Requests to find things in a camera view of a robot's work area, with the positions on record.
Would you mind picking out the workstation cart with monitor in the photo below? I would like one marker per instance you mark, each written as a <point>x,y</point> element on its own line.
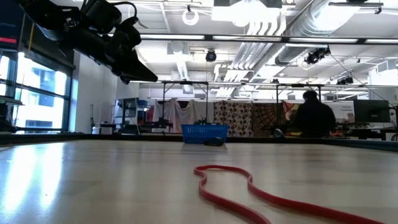
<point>127,107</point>

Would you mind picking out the grey desk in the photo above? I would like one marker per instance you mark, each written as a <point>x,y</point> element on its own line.
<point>9,100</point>

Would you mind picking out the red rubber band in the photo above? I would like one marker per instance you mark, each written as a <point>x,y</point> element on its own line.
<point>280,200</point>

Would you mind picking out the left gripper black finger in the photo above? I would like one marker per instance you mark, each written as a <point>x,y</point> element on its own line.
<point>136,78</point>
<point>141,70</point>

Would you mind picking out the blue plastic basket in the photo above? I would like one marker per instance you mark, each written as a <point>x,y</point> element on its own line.
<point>205,133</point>

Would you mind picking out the monitor with red bar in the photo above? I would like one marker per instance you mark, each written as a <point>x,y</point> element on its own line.
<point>7,25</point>

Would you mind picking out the black ceiling spotlight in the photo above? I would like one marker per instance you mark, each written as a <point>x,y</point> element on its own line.
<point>211,56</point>
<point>317,56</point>
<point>345,81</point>

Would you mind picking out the silver ventilation duct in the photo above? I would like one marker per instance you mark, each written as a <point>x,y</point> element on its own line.
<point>311,28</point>

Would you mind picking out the black ceiling rail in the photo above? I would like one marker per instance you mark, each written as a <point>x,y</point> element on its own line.
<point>354,4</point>

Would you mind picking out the white hanging cloth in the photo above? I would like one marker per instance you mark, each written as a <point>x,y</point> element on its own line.
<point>177,115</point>

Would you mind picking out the large window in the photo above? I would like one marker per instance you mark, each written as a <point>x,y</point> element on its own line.
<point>40,93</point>

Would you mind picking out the black background monitor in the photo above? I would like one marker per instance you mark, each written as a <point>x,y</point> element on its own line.
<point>371,112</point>

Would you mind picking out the dark orange patterned cloth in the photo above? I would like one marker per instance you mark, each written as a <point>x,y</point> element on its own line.
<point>264,115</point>

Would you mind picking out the brown patterned hanging cloth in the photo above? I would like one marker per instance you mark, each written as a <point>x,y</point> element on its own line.
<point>233,116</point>

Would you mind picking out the person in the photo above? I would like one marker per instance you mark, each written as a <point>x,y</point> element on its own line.
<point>314,118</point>

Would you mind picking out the black background robot arm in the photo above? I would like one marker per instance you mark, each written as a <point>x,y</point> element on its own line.
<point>161,124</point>

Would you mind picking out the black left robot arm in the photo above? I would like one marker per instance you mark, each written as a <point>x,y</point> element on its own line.
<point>62,25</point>

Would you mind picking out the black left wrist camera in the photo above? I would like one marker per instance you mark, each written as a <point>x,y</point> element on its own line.
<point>125,81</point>

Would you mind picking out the colourful patterned cloth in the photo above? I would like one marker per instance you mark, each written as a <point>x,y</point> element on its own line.
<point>287,109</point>

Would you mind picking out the black background rig frame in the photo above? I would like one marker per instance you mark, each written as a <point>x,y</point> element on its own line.
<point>298,85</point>
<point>186,82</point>

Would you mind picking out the blue storage bin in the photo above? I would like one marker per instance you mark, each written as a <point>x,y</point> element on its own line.
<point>142,103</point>

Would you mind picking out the overhead beam with light strips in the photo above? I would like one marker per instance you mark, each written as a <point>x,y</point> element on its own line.
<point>323,40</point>

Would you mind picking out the wide black rubber band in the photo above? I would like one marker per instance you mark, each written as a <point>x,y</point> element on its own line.
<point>214,141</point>

